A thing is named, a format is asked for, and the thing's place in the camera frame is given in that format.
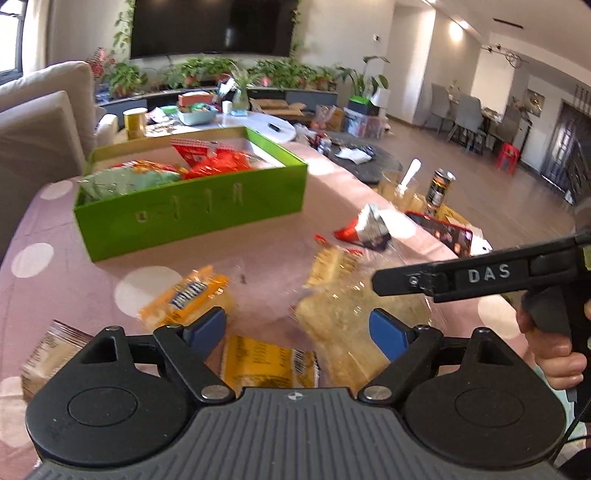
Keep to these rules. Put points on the small red white snack packet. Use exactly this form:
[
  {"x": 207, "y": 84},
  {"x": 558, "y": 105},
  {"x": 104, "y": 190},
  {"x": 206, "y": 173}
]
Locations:
[{"x": 368, "y": 230}]

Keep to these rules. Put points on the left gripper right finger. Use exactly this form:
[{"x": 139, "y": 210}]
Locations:
[{"x": 411, "y": 353}]

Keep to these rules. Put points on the red plastic stool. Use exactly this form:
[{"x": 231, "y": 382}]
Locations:
[{"x": 508, "y": 158}]

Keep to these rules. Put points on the light blue snack bowl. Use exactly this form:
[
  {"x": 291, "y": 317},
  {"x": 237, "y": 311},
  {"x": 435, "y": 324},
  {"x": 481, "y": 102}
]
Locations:
[{"x": 202, "y": 116}]

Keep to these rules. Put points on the pale green snack bag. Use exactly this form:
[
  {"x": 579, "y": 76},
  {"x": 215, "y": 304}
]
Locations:
[{"x": 111, "y": 183}]

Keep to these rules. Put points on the red yellow snack bag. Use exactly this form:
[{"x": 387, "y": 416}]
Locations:
[{"x": 145, "y": 166}]

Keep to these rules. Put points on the dark tv console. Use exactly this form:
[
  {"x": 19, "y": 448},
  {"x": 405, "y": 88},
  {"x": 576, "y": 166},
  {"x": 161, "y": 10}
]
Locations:
[{"x": 310, "y": 98}]

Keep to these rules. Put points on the red cased smartphone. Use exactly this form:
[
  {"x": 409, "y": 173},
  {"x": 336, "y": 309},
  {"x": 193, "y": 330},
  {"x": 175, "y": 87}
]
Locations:
[{"x": 457, "y": 238}]

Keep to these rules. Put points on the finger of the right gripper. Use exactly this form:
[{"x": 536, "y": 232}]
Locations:
[{"x": 533, "y": 267}]

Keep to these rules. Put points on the black marker pen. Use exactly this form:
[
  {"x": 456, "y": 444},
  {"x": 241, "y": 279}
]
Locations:
[{"x": 274, "y": 127}]

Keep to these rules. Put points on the white round coffee table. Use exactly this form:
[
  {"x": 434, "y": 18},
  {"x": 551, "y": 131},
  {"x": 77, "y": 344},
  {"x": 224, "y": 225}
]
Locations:
[{"x": 254, "y": 121}]

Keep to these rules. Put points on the dark round marble table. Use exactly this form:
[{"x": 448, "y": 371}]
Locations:
[{"x": 366, "y": 160}]

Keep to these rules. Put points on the orange bread packet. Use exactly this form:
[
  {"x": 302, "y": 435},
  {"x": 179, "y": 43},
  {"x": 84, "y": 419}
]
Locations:
[{"x": 189, "y": 299}]

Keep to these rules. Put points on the cardboard box on console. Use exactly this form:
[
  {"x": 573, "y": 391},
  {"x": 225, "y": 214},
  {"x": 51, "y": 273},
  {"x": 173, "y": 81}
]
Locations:
[{"x": 278, "y": 108}]

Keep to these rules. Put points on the brown beige snack bag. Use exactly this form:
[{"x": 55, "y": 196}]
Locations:
[{"x": 58, "y": 345}]

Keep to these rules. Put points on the wall mounted television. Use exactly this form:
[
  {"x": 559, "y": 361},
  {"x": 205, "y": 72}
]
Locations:
[{"x": 186, "y": 27}]

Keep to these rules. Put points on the yellow bread packet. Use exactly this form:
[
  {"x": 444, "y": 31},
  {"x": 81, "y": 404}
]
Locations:
[{"x": 248, "y": 362}]

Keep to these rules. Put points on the green cardboard box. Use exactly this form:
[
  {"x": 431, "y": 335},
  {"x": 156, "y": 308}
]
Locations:
[{"x": 184, "y": 209}]

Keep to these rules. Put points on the grey dining chair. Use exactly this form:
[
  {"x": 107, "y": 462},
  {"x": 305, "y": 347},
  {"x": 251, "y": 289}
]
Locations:
[{"x": 469, "y": 120}]

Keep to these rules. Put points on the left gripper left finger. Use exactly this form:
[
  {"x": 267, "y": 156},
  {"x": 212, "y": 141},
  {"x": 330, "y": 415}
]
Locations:
[{"x": 185, "y": 350}]

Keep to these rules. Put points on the glass vase with plant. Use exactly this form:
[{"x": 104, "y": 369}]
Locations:
[{"x": 240, "y": 101}]

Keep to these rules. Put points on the yellow canister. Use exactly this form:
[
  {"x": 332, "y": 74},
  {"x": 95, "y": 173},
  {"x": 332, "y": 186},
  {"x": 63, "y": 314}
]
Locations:
[{"x": 135, "y": 123}]

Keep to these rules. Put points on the pink polka dot tablecloth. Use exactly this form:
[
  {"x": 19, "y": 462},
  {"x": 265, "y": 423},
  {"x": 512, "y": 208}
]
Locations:
[{"x": 282, "y": 322}]

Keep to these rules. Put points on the shiny red snack bag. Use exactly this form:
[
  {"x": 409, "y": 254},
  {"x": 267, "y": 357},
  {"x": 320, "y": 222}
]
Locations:
[{"x": 223, "y": 162}]

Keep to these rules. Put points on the person right hand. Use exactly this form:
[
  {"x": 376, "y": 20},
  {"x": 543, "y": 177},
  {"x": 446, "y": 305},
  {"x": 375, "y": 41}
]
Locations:
[{"x": 553, "y": 353}]

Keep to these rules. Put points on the black yellow drink can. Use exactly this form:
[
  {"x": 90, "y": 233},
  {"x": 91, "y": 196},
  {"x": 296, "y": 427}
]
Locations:
[{"x": 438, "y": 190}]

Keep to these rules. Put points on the beige sofa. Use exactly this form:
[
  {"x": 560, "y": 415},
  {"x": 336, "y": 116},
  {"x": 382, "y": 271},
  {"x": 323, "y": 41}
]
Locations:
[{"x": 49, "y": 126}]

